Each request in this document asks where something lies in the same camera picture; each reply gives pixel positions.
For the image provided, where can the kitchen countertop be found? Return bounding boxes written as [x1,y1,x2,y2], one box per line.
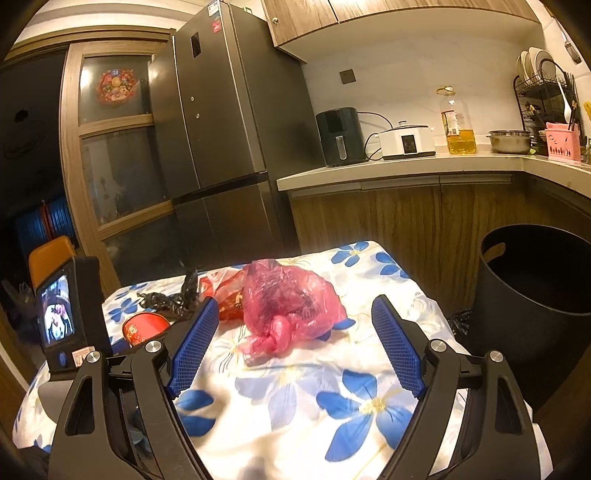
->
[276,152,591,192]

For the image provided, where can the pink plastic bag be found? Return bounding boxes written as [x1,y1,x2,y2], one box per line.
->
[238,260,349,358]

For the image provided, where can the crumpled black plastic bag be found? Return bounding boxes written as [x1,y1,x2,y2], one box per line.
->
[139,264,208,320]

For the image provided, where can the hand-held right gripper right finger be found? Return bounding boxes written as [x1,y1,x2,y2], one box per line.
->
[372,295,541,480]

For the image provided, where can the red round door decoration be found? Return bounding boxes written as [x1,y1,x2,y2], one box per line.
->
[96,68,138,103]

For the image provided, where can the hanging spatula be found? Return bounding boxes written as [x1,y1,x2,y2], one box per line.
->
[558,28,583,64]

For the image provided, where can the small black plastic bag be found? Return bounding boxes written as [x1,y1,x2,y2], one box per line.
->
[447,308,474,340]

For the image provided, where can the red printed paper cup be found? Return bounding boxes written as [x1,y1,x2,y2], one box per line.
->
[122,312,171,348]

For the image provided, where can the black air fryer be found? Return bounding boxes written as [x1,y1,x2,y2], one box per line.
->
[316,107,365,168]

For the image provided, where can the red and white plastic bag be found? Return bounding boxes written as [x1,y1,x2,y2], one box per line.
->
[198,270,252,321]

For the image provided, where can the grey refrigerator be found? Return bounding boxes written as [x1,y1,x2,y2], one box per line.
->
[148,0,319,278]

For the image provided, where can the wooden wall cabinets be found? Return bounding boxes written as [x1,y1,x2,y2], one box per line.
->
[261,0,541,63]

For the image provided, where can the blue cable reels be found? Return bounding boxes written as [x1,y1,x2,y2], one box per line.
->
[16,196,75,245]

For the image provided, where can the black trash bin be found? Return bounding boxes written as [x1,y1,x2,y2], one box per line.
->
[471,224,591,370]

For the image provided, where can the white ladle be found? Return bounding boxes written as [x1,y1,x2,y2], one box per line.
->
[556,78,571,125]

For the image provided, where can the black dish rack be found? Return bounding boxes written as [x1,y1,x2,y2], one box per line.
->
[512,69,583,144]

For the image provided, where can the wooden glass-panel door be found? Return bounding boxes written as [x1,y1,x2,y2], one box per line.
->
[60,39,174,296]

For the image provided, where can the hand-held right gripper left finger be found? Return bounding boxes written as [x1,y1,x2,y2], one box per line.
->
[48,296,221,480]

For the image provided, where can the steel bowl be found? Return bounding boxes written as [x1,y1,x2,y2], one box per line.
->
[486,130,533,154]

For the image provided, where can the pink utensil holder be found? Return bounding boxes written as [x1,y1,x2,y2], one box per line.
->
[545,122,581,162]

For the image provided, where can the cooking oil bottle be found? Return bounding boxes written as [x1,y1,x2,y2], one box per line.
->
[436,85,477,155]

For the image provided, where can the blue floral tablecloth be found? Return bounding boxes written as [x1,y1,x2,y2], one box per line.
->
[11,240,552,480]

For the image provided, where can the wooden base cabinets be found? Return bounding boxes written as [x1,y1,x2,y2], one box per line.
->
[288,175,591,425]

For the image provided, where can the white rice cooker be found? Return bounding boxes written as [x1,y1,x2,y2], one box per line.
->
[379,120,437,161]

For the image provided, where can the orange chair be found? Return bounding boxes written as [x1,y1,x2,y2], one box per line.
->
[28,236,77,289]

